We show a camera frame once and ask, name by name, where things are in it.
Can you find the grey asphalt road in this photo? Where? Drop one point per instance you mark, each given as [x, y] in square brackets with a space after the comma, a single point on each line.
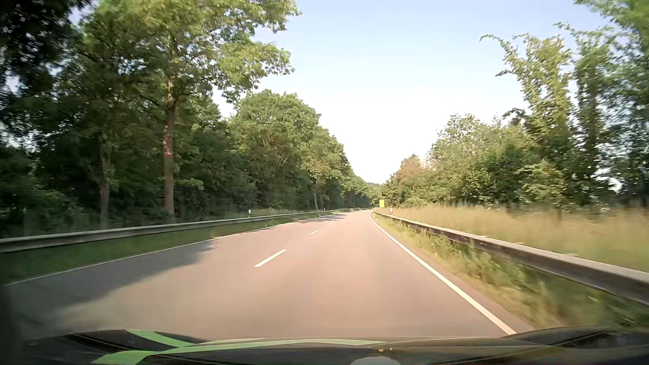
[324, 284]

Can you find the road markings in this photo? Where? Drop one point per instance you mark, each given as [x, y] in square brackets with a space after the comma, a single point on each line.
[446, 282]

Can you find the car's own bonnet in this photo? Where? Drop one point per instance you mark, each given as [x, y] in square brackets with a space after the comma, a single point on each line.
[324, 352]

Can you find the row of trees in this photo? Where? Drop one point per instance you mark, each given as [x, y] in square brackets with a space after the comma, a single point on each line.
[152, 126]
[532, 152]

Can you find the grass verge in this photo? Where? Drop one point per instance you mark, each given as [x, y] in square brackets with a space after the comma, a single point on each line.
[507, 284]
[76, 256]

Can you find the dry tall grass field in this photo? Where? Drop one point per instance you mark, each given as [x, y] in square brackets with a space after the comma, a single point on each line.
[557, 228]

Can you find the grey metal guard rail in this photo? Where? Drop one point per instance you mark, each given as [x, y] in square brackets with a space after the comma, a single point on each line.
[101, 234]
[557, 263]

